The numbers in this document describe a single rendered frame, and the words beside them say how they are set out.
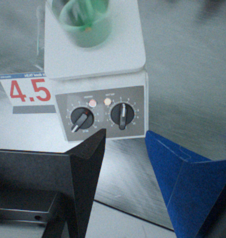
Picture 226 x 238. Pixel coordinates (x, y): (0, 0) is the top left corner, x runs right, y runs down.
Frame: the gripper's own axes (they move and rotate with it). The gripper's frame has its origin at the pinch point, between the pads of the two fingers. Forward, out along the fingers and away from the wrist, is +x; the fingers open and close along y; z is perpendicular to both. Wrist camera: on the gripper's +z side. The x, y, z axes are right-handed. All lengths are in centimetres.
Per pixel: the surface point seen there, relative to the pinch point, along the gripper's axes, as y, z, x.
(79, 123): 5.4, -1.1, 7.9
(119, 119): 0.3, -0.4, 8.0
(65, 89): 7.4, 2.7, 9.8
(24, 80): 16.3, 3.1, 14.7
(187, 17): -12.7, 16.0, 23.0
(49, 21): 9.8, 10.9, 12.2
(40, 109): 14.6, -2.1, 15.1
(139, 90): -2.1, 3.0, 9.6
